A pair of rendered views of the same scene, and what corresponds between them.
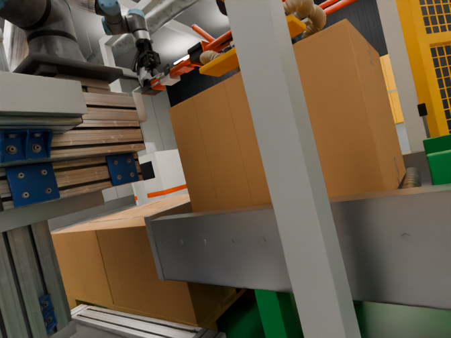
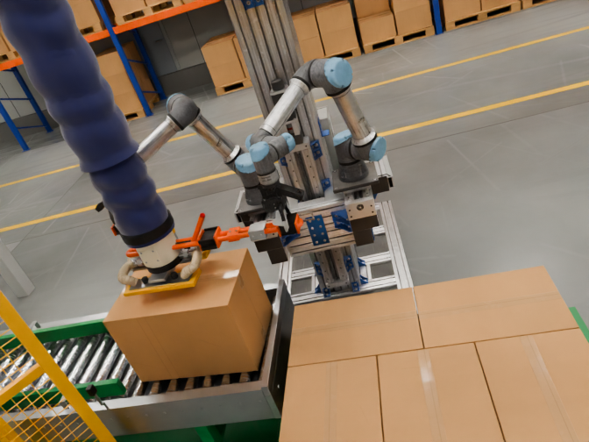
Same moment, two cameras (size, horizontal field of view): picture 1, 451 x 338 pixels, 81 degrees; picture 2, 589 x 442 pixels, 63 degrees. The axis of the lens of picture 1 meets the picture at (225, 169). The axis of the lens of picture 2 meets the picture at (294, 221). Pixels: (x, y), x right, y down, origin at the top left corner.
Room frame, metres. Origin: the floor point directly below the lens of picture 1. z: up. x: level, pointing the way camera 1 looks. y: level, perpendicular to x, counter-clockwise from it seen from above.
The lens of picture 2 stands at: (2.85, -0.37, 2.13)
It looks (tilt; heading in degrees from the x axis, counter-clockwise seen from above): 30 degrees down; 158
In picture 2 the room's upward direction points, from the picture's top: 19 degrees counter-clockwise
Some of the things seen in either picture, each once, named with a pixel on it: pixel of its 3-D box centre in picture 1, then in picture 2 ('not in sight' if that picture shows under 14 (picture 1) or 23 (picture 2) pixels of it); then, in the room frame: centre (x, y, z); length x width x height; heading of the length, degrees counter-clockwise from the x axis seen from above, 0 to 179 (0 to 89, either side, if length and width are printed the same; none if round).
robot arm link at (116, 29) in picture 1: (115, 23); (277, 146); (1.22, 0.33, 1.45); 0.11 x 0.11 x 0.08; 14
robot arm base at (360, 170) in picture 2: not in sight; (351, 166); (0.99, 0.78, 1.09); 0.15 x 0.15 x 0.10
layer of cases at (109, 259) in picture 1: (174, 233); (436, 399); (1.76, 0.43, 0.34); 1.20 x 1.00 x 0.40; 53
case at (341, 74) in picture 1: (282, 139); (194, 315); (0.90, -0.21, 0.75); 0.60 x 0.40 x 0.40; 51
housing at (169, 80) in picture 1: (169, 77); (258, 231); (1.19, 0.15, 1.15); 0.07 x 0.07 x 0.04; 51
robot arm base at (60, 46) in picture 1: (58, 60); (257, 188); (0.72, 0.37, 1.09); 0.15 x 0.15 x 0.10
